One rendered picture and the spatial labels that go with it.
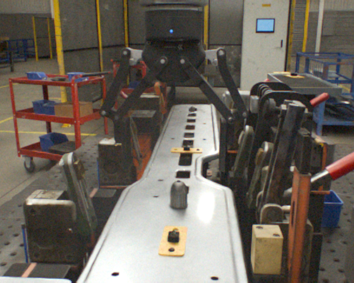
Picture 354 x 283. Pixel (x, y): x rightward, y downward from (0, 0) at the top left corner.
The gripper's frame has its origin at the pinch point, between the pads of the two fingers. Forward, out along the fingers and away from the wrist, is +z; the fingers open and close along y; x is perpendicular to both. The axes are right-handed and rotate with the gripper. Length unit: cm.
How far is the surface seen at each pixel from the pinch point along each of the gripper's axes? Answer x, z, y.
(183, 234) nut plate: -1.4, 12.8, -1.3
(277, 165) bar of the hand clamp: 1.8, 0.0, -14.3
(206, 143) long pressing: -54, 13, -5
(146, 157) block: -76, 25, 15
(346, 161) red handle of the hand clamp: 0.7, -0.5, -23.7
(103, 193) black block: -19.3, 14.1, 15.8
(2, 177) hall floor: -274, 113, 181
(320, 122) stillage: -450, 96, -157
